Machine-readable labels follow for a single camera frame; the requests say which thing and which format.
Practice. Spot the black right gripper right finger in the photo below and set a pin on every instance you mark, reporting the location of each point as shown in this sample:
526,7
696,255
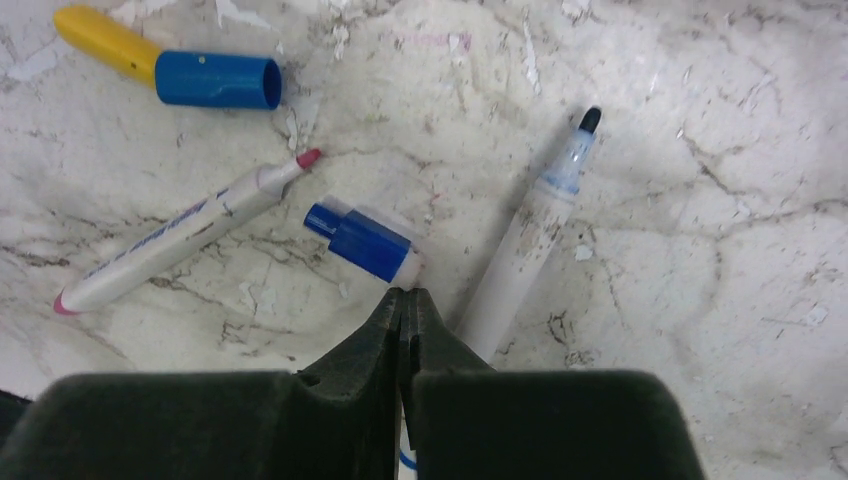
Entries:
467,420

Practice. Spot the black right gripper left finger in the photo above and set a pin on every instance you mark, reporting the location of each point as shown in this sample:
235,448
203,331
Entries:
336,419

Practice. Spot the white blue marker pen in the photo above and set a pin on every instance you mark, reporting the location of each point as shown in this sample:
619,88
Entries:
527,243

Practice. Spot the small blue pen cap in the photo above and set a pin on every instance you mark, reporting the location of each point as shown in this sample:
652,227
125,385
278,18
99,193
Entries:
365,242

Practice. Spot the white red-tipped marker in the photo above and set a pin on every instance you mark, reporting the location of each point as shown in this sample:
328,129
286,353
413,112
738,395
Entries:
199,225

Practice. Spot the yellow blue marker cap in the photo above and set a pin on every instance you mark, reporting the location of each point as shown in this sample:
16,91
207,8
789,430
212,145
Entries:
178,77

